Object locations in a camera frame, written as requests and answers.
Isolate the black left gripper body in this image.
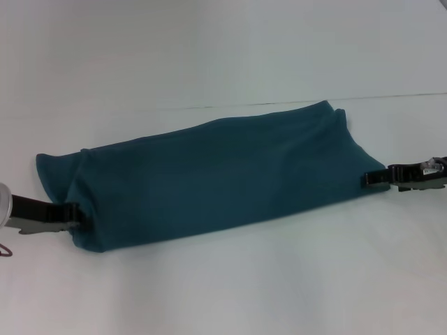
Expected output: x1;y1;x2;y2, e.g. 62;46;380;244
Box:
7;194;70;237

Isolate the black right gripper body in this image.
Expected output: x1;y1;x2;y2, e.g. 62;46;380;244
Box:
393;155;447;193

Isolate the teal blue shirt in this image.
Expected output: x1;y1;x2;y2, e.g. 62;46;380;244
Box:
36;100;392;253

